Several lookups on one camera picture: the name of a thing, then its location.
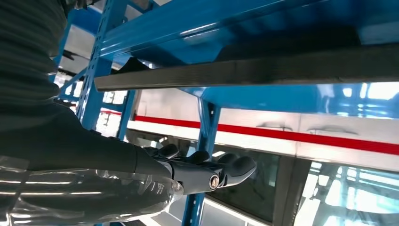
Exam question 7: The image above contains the blue metal shelf rack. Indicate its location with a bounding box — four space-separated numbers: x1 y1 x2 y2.
48 0 399 226

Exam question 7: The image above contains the white car with red stripe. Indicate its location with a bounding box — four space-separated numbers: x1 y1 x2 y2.
93 87 399 226

